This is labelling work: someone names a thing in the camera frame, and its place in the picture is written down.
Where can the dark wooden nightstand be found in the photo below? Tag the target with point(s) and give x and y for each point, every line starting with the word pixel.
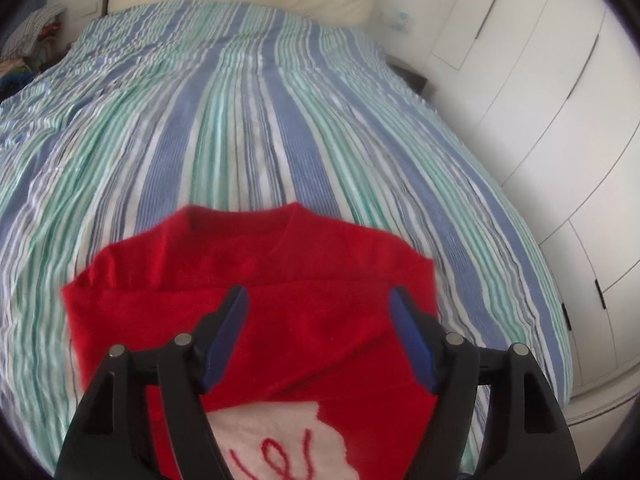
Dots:
pixel 412 77

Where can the pile of mixed clothes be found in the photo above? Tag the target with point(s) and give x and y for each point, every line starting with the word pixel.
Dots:
pixel 30 32

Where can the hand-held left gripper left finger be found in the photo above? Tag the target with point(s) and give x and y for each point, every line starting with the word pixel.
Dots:
pixel 229 332

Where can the red knit sweater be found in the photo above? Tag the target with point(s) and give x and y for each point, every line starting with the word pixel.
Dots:
pixel 310 280

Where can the blue green striped bedspread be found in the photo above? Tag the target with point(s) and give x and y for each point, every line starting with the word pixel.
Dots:
pixel 225 135

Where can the white wardrobe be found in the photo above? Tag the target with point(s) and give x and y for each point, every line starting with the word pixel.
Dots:
pixel 550 85

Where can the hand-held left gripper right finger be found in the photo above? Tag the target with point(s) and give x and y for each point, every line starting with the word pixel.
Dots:
pixel 411 335

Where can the white wall socket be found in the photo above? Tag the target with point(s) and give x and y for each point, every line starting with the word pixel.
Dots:
pixel 397 20

